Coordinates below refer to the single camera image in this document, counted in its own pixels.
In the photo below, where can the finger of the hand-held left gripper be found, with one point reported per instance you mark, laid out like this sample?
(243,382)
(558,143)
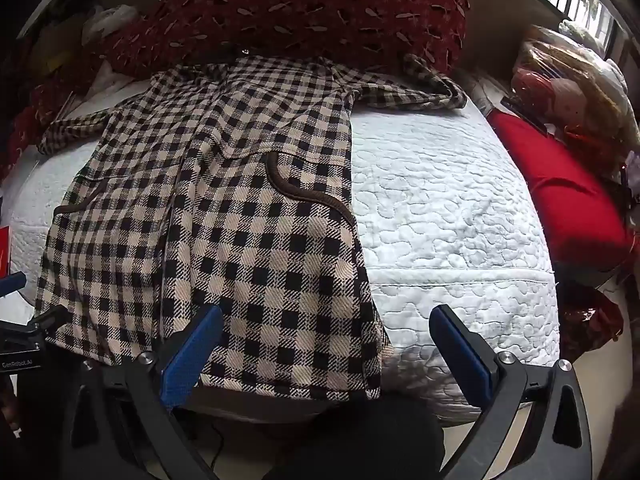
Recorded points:
(12,283)
(50,317)

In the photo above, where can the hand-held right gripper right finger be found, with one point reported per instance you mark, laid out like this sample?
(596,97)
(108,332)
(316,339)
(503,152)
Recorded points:
(462,355)

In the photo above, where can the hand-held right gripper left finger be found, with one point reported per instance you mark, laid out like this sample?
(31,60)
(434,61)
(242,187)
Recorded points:
(192,355)

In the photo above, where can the black and beige plaid coat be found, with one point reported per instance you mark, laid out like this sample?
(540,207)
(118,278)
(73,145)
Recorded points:
(250,210)

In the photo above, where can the dark red patterned bag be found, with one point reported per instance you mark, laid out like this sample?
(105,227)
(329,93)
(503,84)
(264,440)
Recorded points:
(590,320)

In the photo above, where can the white quilted bed cover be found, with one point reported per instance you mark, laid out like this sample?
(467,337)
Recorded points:
(440,210)

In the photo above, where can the red printed cloth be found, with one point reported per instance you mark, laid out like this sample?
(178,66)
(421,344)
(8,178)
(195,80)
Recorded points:
(25,130)

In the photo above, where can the white plastic bag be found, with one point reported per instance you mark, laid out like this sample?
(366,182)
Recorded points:
(107,22)

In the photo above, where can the plastic bag of dolls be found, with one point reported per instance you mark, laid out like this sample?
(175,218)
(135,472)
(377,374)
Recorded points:
(565,95)

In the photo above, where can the red patterned pillow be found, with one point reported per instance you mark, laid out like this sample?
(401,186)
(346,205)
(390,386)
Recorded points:
(300,10)

